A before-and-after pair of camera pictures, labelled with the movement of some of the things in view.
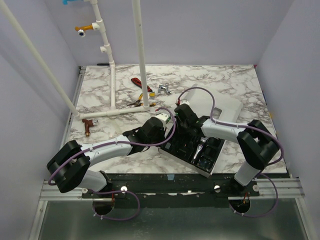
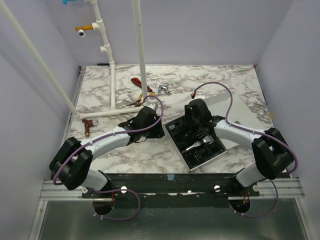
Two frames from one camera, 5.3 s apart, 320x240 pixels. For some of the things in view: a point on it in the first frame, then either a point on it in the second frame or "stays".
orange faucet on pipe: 81,29 stays
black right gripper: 182,113 to 192,125
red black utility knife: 137,82 stays
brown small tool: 88,124 stays
